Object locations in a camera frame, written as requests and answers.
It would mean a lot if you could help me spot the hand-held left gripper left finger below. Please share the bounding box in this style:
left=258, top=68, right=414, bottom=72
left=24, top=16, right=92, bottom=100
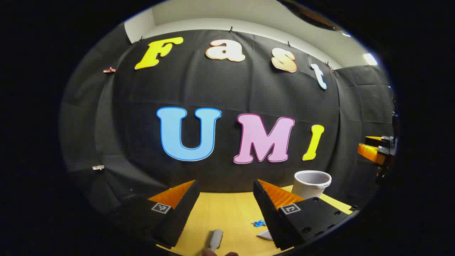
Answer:
left=107, top=180, right=200, bottom=249

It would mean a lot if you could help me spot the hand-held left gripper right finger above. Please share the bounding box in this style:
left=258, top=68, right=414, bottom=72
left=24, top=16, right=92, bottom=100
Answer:
left=253, top=179, right=359, bottom=251

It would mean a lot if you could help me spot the small grey broom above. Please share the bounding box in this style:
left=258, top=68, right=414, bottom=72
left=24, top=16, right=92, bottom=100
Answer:
left=209, top=229, right=224, bottom=252

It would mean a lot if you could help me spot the white ribbed garbage bin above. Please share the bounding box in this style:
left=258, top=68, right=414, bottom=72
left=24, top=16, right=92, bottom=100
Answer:
left=291, top=170, right=332, bottom=199

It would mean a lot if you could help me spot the wooden desktop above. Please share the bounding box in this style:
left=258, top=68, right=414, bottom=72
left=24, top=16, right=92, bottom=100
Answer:
left=156, top=185, right=352, bottom=256

